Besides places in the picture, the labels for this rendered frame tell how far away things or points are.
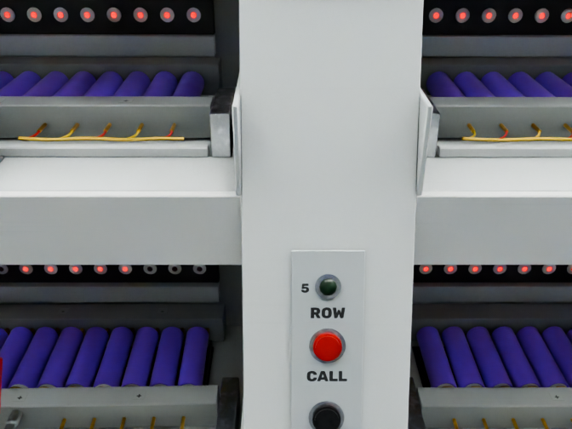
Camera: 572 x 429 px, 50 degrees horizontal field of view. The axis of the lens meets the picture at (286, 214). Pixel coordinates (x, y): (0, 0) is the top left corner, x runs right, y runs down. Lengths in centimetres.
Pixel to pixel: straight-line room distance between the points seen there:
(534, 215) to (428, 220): 6
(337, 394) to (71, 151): 21
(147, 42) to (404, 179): 26
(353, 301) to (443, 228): 6
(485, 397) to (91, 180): 30
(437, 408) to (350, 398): 10
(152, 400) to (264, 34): 26
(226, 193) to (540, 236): 18
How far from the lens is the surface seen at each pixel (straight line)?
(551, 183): 37
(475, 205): 34
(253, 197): 33
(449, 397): 45
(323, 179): 33
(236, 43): 53
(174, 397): 45
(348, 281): 34
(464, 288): 53
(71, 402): 46
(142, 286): 52
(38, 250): 37
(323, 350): 34
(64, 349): 51
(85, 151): 39
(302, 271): 33
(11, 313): 56
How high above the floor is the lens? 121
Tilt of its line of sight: 10 degrees down
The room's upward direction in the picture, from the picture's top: straight up
